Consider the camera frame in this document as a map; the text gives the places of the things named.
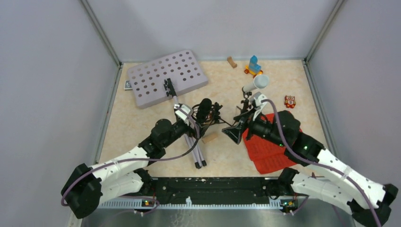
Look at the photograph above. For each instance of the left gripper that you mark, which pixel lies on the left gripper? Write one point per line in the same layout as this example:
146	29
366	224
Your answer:
189	130

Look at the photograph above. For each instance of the wooden block at back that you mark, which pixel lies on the wooden block at back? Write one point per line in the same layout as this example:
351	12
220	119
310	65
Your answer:
231	62

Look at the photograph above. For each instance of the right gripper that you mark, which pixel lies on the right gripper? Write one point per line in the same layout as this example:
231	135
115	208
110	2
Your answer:
234	132

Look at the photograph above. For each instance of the black mic tripod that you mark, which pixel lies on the black mic tripod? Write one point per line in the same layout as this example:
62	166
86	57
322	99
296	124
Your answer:
213	118
245	105

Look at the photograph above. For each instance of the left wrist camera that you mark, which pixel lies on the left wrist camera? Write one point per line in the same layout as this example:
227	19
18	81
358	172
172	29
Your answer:
183	112

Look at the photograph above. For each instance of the red owl toy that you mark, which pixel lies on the red owl toy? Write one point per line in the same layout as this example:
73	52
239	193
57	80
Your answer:
289	101

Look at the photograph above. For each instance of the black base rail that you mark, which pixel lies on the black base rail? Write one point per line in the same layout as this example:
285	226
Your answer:
215	190

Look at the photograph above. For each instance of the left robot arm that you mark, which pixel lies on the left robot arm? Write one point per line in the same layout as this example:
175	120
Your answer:
90	186

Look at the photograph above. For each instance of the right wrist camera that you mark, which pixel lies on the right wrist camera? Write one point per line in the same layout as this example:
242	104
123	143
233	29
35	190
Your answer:
259	102

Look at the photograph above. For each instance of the blue yellow toy block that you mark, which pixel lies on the blue yellow toy block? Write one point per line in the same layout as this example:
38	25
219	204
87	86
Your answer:
253	67

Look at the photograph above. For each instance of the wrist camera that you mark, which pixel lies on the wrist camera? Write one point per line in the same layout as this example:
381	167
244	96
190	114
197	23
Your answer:
259	102
183	112

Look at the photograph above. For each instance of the playing card box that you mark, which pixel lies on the playing card box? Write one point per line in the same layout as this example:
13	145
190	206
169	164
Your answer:
127	85

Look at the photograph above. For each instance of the black microphone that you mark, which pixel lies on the black microphone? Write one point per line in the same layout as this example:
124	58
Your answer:
203	110

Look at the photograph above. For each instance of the light wooden block front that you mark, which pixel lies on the light wooden block front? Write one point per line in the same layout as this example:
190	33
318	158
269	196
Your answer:
208	138

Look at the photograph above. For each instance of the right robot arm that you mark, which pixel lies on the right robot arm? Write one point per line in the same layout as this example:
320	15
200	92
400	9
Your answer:
366	201

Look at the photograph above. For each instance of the white tube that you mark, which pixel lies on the white tube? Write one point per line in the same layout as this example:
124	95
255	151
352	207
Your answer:
259	82

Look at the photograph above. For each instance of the white music stand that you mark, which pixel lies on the white music stand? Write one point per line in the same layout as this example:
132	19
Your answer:
167	78

